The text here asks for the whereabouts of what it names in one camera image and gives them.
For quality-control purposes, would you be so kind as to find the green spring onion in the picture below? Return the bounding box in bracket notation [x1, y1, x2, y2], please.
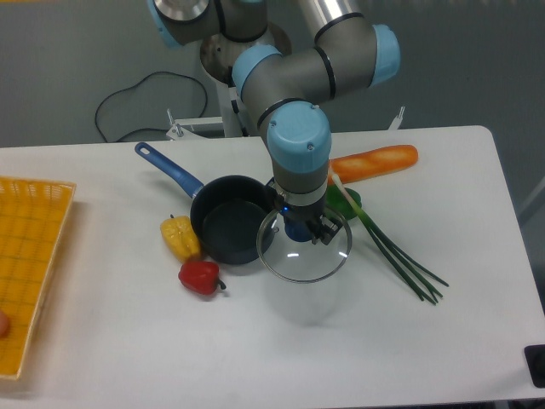
[328, 169, 449, 305]

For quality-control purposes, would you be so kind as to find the dark saucepan blue handle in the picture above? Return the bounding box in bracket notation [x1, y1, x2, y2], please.
[135, 142, 273, 265]

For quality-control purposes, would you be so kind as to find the black cable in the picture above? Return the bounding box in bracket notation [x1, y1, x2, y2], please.
[94, 71, 209, 143]

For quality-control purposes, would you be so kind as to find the red bell pepper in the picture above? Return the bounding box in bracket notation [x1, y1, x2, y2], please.
[178, 261, 227, 296]

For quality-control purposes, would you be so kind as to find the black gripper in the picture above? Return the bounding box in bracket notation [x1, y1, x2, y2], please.
[272, 191, 341, 245]

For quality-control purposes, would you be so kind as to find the green bell pepper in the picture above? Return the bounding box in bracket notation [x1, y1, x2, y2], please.
[325, 185, 362, 221]

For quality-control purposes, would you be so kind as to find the black corner device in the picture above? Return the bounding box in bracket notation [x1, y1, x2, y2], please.
[524, 344, 545, 389]

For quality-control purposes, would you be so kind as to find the yellow woven basket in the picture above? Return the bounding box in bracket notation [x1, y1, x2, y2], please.
[1, 176, 77, 380]

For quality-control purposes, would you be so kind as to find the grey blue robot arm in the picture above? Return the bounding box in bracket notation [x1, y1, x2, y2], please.
[148, 1, 401, 243]

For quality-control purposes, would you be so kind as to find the glass pot lid blue knob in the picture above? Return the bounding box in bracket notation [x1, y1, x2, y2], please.
[256, 210, 353, 284]

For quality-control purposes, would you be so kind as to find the yellow bell pepper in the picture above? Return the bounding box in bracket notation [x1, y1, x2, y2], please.
[160, 216, 202, 263]

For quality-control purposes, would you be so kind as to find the orange baguette bread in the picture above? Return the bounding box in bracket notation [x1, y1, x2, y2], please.
[330, 145, 419, 183]

